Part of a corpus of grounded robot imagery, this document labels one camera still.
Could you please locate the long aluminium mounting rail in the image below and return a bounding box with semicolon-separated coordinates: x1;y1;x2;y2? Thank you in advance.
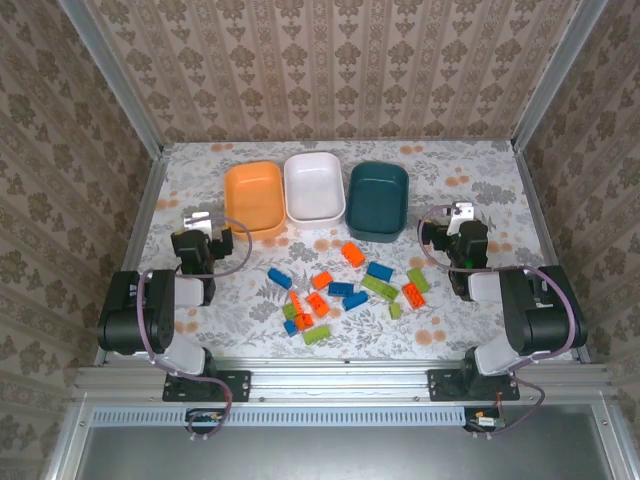
74;358;612;404

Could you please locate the aluminium table side rail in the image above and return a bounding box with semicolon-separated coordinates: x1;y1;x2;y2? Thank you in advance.
94;147;171;364
514;144;591;364

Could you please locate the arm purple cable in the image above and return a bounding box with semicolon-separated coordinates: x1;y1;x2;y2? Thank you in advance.
417;204;576;441
135;214;254;444

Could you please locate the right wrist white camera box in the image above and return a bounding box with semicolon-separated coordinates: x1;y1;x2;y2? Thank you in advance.
447;201;475;236

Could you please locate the long green lego brick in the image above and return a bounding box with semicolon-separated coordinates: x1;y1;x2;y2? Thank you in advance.
406;267;432;294
301;324;333;346
360;273;389;296

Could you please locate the small circuit board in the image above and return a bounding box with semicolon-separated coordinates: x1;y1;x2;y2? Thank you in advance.
187;408;226;426
467;412;506;431

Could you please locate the orange plastic container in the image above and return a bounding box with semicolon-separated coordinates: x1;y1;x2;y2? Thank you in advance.
223;160;287;242

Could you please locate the dark teal plastic container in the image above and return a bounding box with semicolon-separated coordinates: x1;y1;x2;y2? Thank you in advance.
344;160;411;244

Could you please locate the aluminium frame post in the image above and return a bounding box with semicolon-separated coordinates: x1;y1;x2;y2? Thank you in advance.
510;0;609;151
57;0;164;156

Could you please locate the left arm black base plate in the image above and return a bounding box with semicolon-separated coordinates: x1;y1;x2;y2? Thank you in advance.
162;369;252;403

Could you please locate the floral patterned table cover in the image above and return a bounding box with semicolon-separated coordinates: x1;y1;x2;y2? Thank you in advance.
107;139;576;362

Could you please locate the white plastic container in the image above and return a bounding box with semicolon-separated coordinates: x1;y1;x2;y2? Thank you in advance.
283;151;347;231

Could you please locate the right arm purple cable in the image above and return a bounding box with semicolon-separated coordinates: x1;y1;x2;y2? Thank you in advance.
417;204;576;441

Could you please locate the grey metal panel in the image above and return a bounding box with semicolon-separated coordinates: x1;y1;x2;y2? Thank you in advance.
74;424;619;480

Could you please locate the grey slotted cable duct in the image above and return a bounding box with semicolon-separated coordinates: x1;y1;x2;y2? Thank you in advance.
91;405;467;427

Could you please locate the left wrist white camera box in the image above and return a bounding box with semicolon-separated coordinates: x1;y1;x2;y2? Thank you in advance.
180;211;212;232

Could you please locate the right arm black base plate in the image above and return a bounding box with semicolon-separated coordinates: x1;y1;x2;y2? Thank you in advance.
427;368;521;403

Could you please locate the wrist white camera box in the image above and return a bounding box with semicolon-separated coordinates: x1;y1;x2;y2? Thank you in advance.
180;211;212;232
447;201;475;236

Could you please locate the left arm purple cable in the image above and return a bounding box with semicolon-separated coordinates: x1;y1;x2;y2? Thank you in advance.
135;214;254;444

